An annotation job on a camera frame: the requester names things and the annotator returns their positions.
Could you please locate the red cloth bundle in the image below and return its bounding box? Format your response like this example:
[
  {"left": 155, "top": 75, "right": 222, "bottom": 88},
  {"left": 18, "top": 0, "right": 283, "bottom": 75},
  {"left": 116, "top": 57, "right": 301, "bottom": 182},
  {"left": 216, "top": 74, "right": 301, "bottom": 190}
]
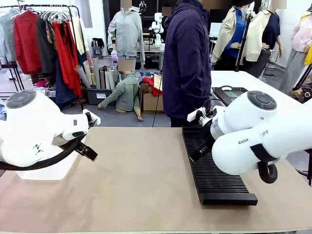
[{"left": 142, "top": 77, "right": 163, "bottom": 96}]

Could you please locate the person in purple jacket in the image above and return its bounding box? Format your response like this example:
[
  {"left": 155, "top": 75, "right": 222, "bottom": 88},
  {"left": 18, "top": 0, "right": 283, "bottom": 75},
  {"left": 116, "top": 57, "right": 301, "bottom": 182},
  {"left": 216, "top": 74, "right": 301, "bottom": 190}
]
[{"left": 162, "top": 0, "right": 212, "bottom": 128}]

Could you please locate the red long-sleeve top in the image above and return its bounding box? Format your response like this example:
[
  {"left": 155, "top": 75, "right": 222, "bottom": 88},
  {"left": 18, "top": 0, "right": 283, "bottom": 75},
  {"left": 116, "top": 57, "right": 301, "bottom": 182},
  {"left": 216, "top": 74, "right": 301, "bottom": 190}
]
[{"left": 14, "top": 11, "right": 42, "bottom": 75}]

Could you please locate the cream hanging garment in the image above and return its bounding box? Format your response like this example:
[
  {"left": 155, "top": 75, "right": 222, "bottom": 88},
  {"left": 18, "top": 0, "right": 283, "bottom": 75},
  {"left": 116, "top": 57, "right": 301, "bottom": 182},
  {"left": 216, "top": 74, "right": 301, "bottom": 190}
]
[{"left": 70, "top": 17, "right": 90, "bottom": 56}]

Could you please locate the white paper roll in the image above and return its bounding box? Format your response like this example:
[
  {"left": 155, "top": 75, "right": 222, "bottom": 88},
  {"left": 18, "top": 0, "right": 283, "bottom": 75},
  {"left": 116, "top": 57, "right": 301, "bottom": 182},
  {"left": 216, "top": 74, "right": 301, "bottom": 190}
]
[{"left": 74, "top": 64, "right": 92, "bottom": 89}]

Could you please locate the white monitor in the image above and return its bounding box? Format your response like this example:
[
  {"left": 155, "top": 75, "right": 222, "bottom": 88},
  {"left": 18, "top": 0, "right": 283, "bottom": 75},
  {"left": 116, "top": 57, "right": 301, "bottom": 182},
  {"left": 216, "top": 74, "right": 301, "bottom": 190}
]
[{"left": 209, "top": 22, "right": 223, "bottom": 37}]

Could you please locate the mannequin in cream and navy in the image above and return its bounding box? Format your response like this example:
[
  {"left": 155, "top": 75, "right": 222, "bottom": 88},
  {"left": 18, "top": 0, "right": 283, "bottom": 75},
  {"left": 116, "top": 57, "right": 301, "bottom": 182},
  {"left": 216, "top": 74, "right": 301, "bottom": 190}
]
[{"left": 240, "top": 0, "right": 285, "bottom": 78}]

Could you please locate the white side table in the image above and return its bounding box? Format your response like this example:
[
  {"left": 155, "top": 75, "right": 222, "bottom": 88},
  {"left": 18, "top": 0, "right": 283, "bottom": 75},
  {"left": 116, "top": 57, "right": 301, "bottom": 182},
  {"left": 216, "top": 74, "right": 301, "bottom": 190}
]
[{"left": 211, "top": 70, "right": 308, "bottom": 117}]

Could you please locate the mannequin in grey hoodie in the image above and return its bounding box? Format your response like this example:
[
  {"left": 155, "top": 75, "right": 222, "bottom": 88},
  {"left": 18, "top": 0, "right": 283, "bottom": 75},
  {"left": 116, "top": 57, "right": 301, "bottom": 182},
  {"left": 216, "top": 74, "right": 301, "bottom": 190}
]
[{"left": 107, "top": 4, "right": 146, "bottom": 64}]

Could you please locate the black plastic tray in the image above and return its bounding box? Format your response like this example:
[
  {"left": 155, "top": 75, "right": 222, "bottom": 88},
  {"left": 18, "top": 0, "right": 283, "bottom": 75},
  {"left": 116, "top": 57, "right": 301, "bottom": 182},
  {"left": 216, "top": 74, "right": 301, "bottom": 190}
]
[{"left": 211, "top": 85, "right": 249, "bottom": 101}]

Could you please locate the brown cardboard box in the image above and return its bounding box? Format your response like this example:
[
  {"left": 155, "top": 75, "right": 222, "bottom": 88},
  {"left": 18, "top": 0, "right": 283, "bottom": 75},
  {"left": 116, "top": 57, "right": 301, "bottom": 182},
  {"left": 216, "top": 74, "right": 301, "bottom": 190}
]
[{"left": 141, "top": 90, "right": 164, "bottom": 113}]

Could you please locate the grey storage bin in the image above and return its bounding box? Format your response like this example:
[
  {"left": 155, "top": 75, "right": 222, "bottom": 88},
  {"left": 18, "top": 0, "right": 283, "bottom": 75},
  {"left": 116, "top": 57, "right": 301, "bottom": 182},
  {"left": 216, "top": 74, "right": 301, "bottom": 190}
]
[{"left": 85, "top": 87, "right": 117, "bottom": 106}]

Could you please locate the clear plastic storage box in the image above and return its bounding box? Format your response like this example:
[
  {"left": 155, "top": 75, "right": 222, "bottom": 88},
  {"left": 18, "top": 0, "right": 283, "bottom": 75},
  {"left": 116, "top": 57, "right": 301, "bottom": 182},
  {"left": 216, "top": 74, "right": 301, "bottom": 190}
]
[{"left": 15, "top": 133, "right": 86, "bottom": 181}]

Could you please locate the grey paper roll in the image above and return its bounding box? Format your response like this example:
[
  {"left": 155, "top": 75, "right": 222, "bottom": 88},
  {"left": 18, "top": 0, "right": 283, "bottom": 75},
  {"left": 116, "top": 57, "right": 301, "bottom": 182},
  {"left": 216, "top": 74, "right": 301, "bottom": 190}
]
[{"left": 92, "top": 57, "right": 101, "bottom": 90}]

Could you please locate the mannequin in pink top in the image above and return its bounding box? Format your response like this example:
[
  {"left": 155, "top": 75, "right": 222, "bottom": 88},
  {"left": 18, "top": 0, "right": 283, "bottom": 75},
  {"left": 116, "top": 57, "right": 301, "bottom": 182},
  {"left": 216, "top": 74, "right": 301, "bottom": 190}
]
[{"left": 279, "top": 13, "right": 312, "bottom": 95}]

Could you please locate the dark grey hanging garment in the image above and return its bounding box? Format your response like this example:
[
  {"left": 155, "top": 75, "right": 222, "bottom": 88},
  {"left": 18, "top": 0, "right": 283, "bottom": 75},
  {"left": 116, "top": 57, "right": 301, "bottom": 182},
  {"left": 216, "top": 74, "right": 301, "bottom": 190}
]
[{"left": 36, "top": 16, "right": 58, "bottom": 76}]

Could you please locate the black clothes rack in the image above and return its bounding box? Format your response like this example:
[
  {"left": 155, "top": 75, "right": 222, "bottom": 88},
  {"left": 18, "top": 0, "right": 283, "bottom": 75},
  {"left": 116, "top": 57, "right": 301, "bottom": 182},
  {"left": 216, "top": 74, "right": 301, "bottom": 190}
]
[{"left": 0, "top": 3, "right": 85, "bottom": 112}]

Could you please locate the light grey-blue hanging garment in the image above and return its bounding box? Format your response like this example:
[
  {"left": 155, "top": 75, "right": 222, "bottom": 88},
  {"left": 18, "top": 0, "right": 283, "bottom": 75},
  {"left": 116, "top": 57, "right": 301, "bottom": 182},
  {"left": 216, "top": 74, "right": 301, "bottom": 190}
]
[{"left": 0, "top": 9, "right": 18, "bottom": 62}]

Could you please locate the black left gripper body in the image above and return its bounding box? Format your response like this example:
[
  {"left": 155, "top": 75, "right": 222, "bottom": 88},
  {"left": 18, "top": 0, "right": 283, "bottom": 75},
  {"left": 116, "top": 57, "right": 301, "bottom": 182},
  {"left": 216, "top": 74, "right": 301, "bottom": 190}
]
[{"left": 75, "top": 112, "right": 98, "bottom": 154}]

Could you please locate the black tripod pole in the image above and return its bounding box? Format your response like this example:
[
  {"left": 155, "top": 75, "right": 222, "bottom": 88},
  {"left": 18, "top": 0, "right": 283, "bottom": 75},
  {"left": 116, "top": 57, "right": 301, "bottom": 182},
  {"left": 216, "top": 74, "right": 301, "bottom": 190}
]
[{"left": 235, "top": 12, "right": 253, "bottom": 73}]

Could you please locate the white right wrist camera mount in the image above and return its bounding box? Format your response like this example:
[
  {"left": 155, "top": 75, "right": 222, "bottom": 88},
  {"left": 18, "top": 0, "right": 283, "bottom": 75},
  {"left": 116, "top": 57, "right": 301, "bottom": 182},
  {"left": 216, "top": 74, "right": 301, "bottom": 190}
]
[{"left": 187, "top": 106, "right": 206, "bottom": 122}]

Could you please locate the black slotted PCB rack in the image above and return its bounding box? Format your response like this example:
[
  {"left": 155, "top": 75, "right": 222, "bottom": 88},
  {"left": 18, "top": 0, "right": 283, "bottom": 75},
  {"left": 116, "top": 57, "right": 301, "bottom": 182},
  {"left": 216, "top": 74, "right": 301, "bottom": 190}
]
[{"left": 182, "top": 125, "right": 258, "bottom": 206}]

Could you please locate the red long dress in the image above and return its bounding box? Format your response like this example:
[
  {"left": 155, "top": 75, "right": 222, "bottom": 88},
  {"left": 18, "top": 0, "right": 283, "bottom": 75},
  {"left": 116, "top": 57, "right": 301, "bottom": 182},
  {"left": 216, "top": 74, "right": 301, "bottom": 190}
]
[{"left": 52, "top": 20, "right": 82, "bottom": 97}]

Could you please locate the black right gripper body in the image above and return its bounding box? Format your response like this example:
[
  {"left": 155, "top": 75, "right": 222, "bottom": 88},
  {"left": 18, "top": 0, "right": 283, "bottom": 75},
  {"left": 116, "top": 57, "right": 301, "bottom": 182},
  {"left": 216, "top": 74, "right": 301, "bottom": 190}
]
[{"left": 198, "top": 110, "right": 217, "bottom": 151}]

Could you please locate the black handbag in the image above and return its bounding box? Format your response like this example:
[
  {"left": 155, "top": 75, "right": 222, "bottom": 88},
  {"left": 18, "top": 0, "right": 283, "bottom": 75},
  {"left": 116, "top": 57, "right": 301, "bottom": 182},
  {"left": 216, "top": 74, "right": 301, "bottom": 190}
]
[{"left": 91, "top": 38, "right": 105, "bottom": 59}]

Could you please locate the black stand leg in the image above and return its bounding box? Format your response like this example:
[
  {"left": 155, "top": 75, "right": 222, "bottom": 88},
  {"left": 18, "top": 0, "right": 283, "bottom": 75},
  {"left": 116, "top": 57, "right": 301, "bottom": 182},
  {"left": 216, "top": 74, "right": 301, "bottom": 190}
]
[{"left": 295, "top": 150, "right": 312, "bottom": 187}]

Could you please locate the small white humanoid robot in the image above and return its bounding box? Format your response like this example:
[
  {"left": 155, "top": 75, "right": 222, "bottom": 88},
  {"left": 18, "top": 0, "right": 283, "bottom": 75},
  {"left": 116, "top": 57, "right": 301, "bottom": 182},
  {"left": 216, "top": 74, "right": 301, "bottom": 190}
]
[{"left": 148, "top": 12, "right": 164, "bottom": 47}]

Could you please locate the mannequin in beige jacket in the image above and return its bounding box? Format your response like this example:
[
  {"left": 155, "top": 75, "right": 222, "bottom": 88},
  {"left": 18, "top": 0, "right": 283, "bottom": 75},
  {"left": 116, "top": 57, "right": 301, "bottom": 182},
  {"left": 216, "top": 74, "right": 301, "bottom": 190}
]
[{"left": 211, "top": 0, "right": 255, "bottom": 71}]

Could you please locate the beige paper roll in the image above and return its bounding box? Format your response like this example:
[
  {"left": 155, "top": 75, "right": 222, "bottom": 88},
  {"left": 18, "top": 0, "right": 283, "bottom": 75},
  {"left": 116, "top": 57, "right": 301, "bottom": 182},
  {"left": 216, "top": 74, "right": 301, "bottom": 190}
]
[{"left": 82, "top": 60, "right": 95, "bottom": 86}]

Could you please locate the mannequin torso in green jacket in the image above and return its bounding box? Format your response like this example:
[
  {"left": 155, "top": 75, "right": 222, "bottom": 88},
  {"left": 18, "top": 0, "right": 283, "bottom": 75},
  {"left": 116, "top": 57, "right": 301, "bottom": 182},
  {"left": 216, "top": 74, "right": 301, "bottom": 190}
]
[{"left": 97, "top": 72, "right": 144, "bottom": 122}]

